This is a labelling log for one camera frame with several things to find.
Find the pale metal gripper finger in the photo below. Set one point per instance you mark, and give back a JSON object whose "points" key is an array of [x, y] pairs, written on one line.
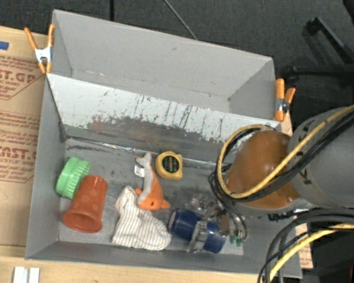
{"points": [[203, 229], [196, 244]]}

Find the blue cylinder can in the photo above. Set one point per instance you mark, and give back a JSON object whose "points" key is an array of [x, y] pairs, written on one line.
{"points": [[184, 226]]}

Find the white striped cloth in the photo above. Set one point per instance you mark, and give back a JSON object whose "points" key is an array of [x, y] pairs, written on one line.
{"points": [[137, 227]]}

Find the orange and white toy fish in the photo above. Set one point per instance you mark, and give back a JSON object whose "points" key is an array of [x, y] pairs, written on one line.
{"points": [[153, 190]]}

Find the yellow tape measure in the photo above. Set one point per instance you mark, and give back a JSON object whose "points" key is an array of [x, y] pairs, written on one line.
{"points": [[169, 165]]}

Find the orange plastic cup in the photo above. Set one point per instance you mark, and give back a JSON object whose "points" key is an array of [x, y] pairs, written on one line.
{"points": [[86, 204]]}

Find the green plastic lid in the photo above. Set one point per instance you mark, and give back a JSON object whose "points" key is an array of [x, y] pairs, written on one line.
{"points": [[72, 177]]}

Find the grey metal bin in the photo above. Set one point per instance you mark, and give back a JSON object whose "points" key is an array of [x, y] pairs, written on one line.
{"points": [[161, 69]]}

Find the brown cardboard board red print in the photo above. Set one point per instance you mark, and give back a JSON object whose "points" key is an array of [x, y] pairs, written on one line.
{"points": [[7, 132]]}

